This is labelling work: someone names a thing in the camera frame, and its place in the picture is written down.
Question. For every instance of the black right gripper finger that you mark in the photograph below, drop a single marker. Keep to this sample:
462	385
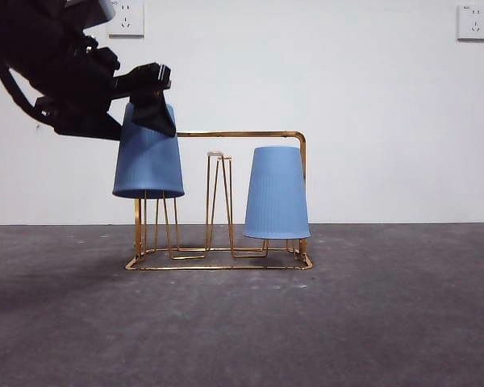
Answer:
151	96

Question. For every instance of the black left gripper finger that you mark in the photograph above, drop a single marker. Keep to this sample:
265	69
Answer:
84	125

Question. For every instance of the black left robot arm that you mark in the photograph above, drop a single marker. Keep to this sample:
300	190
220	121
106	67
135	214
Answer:
44	52

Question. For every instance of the blue ribbed plastic cup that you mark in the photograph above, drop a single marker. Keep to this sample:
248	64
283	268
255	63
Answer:
149	169
276	201

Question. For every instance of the white wall socket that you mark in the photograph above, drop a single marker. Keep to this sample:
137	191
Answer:
129	20
474	22

